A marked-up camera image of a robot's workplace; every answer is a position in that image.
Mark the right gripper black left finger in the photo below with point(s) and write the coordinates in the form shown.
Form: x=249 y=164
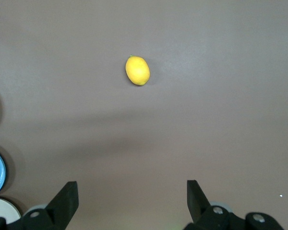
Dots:
x=62 y=203

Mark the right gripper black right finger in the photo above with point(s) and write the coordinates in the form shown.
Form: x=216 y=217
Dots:
x=199 y=206

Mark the yellow lemon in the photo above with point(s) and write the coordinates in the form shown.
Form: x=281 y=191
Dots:
x=137 y=70

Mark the cream plate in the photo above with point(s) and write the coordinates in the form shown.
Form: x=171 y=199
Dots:
x=2 y=210

